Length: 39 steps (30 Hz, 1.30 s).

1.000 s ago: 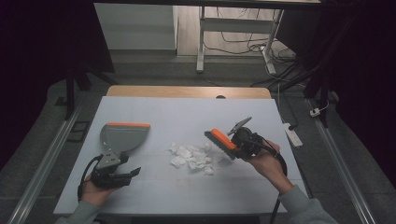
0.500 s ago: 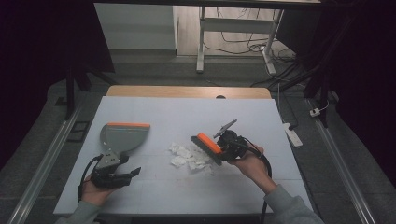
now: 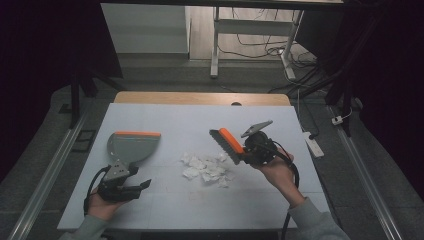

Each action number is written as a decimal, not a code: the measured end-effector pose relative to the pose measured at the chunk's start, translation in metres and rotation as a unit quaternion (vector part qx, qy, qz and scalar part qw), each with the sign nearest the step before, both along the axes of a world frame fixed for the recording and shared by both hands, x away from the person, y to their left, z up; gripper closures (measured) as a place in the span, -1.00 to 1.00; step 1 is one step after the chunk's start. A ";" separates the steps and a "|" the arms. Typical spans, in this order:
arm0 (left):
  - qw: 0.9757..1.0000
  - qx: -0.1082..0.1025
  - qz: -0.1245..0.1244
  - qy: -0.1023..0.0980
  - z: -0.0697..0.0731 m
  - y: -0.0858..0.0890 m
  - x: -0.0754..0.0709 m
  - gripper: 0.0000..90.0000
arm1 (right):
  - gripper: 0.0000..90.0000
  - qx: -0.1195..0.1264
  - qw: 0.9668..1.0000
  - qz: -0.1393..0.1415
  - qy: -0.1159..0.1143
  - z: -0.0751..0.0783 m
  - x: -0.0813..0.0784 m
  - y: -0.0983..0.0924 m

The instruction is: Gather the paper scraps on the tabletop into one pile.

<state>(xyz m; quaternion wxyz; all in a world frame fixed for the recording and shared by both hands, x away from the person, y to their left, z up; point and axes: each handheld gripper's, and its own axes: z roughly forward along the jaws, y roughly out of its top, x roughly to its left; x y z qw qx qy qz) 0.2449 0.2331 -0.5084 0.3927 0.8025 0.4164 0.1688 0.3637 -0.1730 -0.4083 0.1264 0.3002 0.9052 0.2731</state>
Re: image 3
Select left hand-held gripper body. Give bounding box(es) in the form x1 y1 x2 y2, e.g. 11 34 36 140
97 159 144 203

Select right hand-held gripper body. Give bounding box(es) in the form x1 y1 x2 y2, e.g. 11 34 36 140
240 120 280 167

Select orange hand brush grey bristles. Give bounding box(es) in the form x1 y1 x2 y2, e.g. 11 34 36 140
208 127 248 166

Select grey dustpan with orange edge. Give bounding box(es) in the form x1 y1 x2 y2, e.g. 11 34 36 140
106 130 162 168

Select pile of white paper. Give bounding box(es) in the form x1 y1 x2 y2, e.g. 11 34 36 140
180 151 233 189

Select person's left hand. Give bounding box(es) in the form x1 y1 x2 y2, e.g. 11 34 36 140
86 186 129 222

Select person's right hand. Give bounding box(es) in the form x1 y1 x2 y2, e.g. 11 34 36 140
255 147 307 209

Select white power strip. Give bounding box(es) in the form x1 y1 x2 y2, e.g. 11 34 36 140
302 131 325 159

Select white table mat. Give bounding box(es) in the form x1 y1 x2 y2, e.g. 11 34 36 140
56 102 336 232

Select wooden table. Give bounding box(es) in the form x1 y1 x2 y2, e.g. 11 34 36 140
113 91 292 107

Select black metal stand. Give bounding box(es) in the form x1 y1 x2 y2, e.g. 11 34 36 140
67 63 125 130
323 19 378 138

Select white cabinet panel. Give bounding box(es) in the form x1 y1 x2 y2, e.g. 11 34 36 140
100 3 192 55

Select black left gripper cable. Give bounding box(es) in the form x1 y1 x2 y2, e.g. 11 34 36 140
82 165 112 217

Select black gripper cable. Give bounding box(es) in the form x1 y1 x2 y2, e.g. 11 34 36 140
263 140 301 240
82 165 112 217

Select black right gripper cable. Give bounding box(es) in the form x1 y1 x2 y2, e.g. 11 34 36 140
263 140 301 240

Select black rectangular floor frame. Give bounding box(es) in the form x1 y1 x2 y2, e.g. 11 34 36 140
71 129 98 154

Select aluminium floor rail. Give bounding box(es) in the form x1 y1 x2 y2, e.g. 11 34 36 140
327 105 404 240
7 112 90 240

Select tangle of black floor cables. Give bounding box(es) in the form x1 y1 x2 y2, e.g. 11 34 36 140
217 8 326 95

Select white metal desk frame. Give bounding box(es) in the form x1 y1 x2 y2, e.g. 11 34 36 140
209 6 305 81

